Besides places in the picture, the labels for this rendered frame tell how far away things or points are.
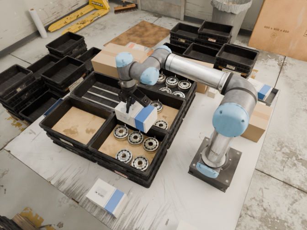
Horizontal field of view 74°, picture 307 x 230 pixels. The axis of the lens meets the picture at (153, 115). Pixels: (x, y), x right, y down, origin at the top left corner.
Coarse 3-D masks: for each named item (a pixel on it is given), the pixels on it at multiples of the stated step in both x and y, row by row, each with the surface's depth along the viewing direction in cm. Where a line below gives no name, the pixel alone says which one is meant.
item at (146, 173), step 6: (114, 114) 135; (108, 120) 132; (162, 132) 125; (96, 138) 124; (90, 144) 121; (162, 144) 119; (90, 150) 120; (96, 150) 118; (102, 156) 118; (108, 156) 116; (156, 156) 115; (120, 162) 113; (132, 168) 110; (150, 168) 110; (144, 174) 108
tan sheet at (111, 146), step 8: (112, 136) 136; (144, 136) 135; (104, 144) 132; (112, 144) 132; (120, 144) 132; (128, 144) 132; (160, 144) 131; (104, 152) 129; (112, 152) 128; (136, 152) 128; (144, 152) 128
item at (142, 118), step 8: (120, 104) 113; (136, 104) 112; (120, 112) 110; (136, 112) 109; (144, 112) 108; (152, 112) 108; (128, 120) 111; (136, 120) 107; (144, 120) 105; (152, 120) 111; (136, 128) 113; (144, 128) 108
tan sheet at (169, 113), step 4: (164, 108) 150; (168, 108) 150; (172, 108) 150; (160, 112) 148; (164, 112) 148; (168, 112) 147; (172, 112) 147; (176, 112) 147; (160, 116) 145; (164, 116) 145; (168, 116) 145; (172, 116) 145; (156, 120) 143; (168, 120) 143; (172, 120) 143; (168, 124) 141
